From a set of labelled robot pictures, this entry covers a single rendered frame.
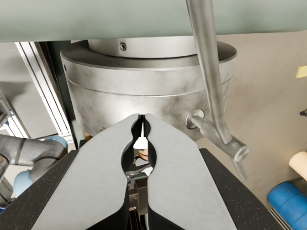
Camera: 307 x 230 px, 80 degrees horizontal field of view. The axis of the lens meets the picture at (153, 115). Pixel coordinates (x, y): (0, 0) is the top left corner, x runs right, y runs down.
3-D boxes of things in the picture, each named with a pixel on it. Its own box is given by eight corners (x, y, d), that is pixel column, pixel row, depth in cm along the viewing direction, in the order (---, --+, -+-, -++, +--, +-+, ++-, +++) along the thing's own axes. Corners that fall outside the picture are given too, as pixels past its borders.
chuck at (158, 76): (55, 39, 41) (67, 85, 17) (175, 32, 53) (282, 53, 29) (60, 54, 43) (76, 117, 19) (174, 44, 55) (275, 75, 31)
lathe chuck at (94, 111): (60, 54, 43) (76, 117, 19) (174, 44, 55) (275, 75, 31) (69, 90, 48) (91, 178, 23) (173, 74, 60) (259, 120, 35)
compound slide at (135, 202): (108, 188, 67) (109, 200, 63) (135, 182, 69) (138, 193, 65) (114, 220, 77) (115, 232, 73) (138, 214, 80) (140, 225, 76)
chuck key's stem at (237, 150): (191, 110, 30) (251, 153, 21) (181, 119, 30) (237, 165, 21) (186, 101, 29) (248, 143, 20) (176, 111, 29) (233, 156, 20)
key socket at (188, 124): (195, 110, 31) (206, 118, 28) (180, 123, 30) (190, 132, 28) (187, 96, 28) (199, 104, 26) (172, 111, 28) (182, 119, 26)
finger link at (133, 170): (148, 159, 51) (117, 165, 49) (148, 154, 50) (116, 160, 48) (153, 172, 47) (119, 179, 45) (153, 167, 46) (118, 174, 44)
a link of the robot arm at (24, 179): (19, 162, 46) (5, 190, 39) (66, 154, 48) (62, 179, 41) (30, 183, 50) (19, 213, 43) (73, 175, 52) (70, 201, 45)
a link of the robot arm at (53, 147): (31, 128, 54) (18, 153, 44) (72, 135, 58) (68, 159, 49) (27, 149, 56) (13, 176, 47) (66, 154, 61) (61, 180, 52)
